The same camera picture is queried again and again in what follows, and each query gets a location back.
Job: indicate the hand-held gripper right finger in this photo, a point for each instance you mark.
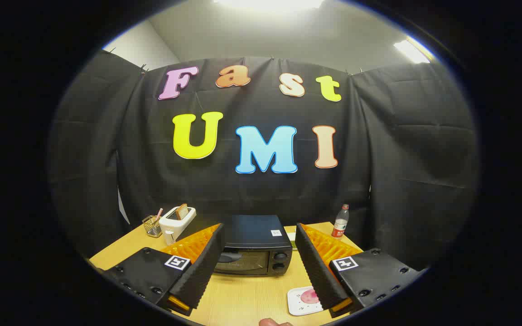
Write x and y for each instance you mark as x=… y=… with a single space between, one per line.
x=317 y=271

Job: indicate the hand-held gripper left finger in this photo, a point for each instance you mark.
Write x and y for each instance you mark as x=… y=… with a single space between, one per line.
x=204 y=267

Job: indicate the pink ham slice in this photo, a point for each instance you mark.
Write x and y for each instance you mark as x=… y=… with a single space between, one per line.
x=308 y=297

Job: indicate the white square plate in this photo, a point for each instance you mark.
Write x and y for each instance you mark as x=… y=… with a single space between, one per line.
x=296 y=304

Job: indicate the black toaster oven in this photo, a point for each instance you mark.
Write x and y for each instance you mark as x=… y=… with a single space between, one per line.
x=256 y=235

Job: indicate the white pop-up toaster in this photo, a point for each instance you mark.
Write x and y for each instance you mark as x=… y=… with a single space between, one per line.
x=175 y=226

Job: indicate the red label water bottle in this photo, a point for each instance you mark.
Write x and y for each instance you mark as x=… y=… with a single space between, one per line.
x=340 y=224

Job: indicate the brown toast slice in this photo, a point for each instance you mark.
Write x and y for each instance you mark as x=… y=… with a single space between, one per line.
x=181 y=211

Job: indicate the pink pen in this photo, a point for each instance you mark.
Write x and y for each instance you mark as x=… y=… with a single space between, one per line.
x=158 y=214

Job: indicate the ceiling light strip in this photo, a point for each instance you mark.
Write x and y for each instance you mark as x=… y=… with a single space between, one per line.
x=410 y=50

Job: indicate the wide ceiling light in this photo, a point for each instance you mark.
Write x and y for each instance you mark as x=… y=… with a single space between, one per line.
x=270 y=4

